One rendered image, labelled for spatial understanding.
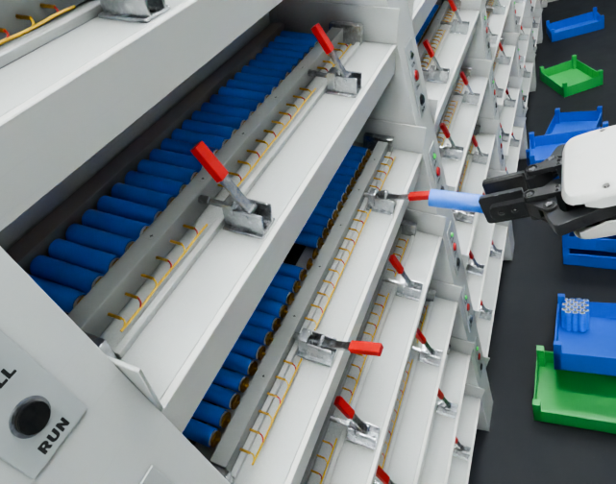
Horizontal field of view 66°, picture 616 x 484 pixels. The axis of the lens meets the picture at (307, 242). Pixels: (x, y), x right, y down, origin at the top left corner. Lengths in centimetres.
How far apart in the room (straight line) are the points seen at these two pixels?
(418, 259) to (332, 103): 40
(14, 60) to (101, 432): 22
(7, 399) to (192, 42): 26
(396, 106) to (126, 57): 55
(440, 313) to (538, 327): 72
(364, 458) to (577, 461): 88
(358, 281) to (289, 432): 21
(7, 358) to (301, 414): 32
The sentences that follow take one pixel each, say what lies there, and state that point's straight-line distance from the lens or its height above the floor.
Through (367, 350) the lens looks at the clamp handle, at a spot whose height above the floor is 96.
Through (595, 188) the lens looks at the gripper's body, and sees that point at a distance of 43.
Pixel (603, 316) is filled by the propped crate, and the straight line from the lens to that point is 175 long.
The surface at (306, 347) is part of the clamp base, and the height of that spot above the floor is 95.
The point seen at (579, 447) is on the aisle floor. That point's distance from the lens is 151.
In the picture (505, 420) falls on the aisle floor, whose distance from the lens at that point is 154.
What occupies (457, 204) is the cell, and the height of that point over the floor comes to 105.
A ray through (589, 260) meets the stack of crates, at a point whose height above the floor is 3.
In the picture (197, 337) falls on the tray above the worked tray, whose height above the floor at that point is 112.
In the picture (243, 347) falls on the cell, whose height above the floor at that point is 98.
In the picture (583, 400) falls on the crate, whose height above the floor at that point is 0.
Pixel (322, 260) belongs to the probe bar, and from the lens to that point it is 61.
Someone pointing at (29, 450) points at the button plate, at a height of 118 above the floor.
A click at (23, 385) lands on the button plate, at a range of 28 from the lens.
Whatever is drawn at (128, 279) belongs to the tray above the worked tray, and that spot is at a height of 116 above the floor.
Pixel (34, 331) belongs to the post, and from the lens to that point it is 28.
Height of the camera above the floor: 134
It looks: 35 degrees down
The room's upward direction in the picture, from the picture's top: 25 degrees counter-clockwise
